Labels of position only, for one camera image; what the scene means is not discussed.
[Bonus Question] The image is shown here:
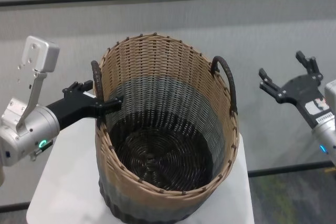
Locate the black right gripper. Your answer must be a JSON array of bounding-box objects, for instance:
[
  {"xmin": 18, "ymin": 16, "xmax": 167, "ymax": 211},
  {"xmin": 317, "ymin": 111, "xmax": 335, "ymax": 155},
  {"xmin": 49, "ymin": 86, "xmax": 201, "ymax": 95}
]
[{"xmin": 258, "ymin": 50, "xmax": 336, "ymax": 131}]

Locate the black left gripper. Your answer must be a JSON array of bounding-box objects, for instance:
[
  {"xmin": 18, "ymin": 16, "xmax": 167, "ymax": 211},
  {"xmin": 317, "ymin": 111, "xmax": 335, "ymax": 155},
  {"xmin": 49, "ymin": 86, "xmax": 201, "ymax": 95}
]
[{"xmin": 46, "ymin": 80, "xmax": 125, "ymax": 132}]

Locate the tan grey woven laundry basket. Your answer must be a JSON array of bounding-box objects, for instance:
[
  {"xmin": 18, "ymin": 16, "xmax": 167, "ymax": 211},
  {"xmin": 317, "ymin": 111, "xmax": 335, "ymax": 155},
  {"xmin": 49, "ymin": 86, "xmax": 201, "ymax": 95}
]
[{"xmin": 90, "ymin": 32, "xmax": 240, "ymax": 216}]

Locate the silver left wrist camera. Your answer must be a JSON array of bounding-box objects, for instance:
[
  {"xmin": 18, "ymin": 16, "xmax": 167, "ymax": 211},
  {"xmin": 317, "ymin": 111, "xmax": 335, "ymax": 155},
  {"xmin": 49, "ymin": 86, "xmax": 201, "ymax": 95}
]
[{"xmin": 15, "ymin": 35, "xmax": 61, "ymax": 133}]

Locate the white rounded pedestal table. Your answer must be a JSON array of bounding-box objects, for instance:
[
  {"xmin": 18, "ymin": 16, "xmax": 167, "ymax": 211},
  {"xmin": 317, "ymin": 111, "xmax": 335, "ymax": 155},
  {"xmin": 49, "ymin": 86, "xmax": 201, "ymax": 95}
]
[{"xmin": 26, "ymin": 121, "xmax": 255, "ymax": 224}]

